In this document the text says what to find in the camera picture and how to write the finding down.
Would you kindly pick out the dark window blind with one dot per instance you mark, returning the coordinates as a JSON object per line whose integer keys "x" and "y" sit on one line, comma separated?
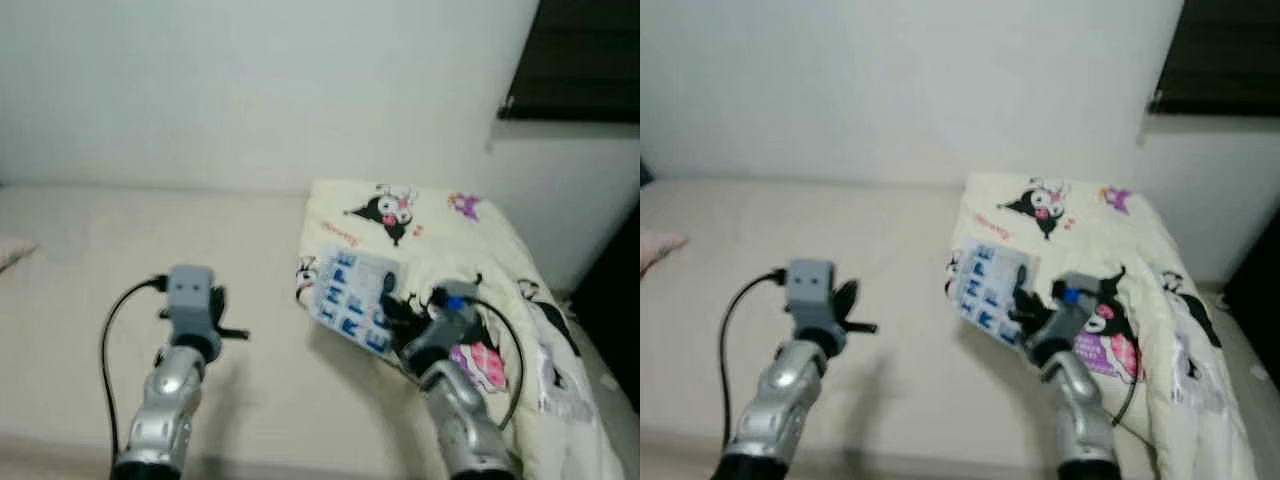
{"x": 580, "y": 50}
{"x": 1220, "y": 50}

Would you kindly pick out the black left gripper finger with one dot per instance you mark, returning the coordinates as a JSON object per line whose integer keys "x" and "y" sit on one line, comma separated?
{"x": 853, "y": 302}
{"x": 221, "y": 306}
{"x": 840, "y": 306}
{"x": 212, "y": 310}

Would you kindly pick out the pink spotted pillow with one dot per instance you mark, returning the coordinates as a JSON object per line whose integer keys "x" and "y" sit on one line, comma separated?
{"x": 660, "y": 250}
{"x": 15, "y": 252}

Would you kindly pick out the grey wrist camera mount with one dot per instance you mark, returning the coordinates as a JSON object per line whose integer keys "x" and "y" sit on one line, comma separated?
{"x": 190, "y": 295}
{"x": 1075, "y": 317}
{"x": 450, "y": 328}
{"x": 812, "y": 288}

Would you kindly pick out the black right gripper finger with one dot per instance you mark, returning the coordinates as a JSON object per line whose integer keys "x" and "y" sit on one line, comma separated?
{"x": 389, "y": 290}
{"x": 1021, "y": 282}

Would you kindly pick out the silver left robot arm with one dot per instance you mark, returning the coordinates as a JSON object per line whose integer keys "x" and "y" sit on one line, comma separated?
{"x": 165, "y": 400}
{"x": 785, "y": 400}

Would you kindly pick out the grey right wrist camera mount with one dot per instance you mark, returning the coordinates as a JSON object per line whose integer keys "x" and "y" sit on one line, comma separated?
{"x": 1075, "y": 317}
{"x": 450, "y": 328}

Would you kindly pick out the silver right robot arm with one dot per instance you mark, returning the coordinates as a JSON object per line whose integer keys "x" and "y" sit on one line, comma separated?
{"x": 1085, "y": 420}
{"x": 465, "y": 430}

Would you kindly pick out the white book with blue letters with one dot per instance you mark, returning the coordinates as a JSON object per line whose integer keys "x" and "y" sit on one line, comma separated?
{"x": 345, "y": 295}
{"x": 985, "y": 285}

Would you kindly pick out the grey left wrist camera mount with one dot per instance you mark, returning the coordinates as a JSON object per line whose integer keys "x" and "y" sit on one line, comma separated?
{"x": 812, "y": 288}
{"x": 190, "y": 295}

